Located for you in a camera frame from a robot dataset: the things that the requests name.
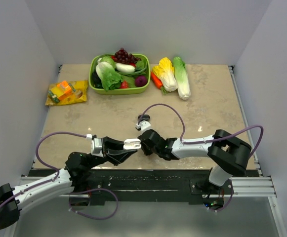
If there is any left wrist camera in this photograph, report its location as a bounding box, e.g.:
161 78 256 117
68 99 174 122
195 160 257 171
86 133 103 157

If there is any white radish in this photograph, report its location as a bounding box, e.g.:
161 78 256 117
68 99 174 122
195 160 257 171
116 63 136 73

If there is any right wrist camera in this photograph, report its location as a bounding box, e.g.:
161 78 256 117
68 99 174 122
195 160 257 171
136 120 151 133

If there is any green napa cabbage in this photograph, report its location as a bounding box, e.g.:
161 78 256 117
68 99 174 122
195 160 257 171
172 57 191 100

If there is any red grape bunch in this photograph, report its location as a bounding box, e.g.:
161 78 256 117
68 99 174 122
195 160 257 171
110 48 142 64

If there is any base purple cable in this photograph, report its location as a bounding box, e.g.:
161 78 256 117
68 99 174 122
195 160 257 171
206 179 235 212
68 188 119 220

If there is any round green cabbage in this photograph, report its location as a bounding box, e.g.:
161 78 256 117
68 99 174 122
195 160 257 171
97 55 116 69

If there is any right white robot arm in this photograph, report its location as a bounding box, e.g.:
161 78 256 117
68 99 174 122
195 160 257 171
138 129 251 194

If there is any white earbud charging case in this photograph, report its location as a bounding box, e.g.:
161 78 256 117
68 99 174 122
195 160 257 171
123 138 141 150

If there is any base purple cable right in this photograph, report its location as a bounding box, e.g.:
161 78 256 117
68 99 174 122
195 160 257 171
206 179 235 212

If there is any orange carrot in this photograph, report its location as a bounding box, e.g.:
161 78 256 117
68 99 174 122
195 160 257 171
151 72 167 94

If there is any red strawberry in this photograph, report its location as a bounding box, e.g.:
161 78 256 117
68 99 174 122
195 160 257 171
120 80 129 89

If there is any green lettuce head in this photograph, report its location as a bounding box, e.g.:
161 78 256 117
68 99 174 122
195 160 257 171
95 62 123 91

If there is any orange juice carton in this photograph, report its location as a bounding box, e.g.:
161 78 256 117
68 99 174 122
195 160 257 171
48 80 76 103

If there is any yellow snack bag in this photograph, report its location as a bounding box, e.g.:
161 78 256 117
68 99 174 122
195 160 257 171
45 80 87 106

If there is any yellow napa cabbage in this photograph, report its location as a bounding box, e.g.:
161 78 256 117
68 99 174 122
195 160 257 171
152 57 178 92

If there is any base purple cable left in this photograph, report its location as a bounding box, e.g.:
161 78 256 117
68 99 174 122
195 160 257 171
68 188 119 220

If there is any black earbud charging case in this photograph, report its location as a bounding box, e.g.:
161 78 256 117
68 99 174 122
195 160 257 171
138 114 151 121

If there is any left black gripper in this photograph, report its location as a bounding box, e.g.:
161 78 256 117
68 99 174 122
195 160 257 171
85 136 137 170

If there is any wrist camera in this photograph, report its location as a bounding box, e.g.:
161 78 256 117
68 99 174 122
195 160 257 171
136 120 151 133
86 133 103 157

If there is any green plastic basket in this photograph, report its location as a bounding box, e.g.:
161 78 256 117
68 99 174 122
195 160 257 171
88 53 151 95

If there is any green leafy vegetable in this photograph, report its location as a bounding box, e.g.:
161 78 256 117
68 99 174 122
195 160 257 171
118 60 148 88

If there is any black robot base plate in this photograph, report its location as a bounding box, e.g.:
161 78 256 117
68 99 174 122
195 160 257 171
66 169 234 209

